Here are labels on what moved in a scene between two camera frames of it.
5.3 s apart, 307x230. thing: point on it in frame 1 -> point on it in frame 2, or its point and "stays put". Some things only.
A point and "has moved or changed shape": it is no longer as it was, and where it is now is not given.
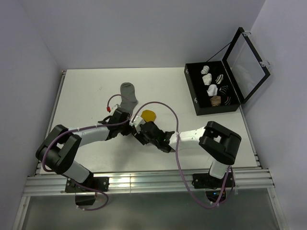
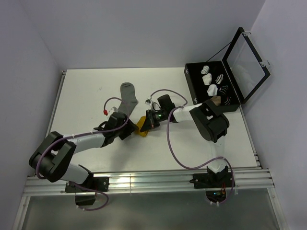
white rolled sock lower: [212, 90] stays put
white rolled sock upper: [207, 79] stays put
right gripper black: [138, 136] -> [150, 122]
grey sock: [128, 100] stays put
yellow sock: [148, 115] has moved or changed shape
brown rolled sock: [215, 100] stays put
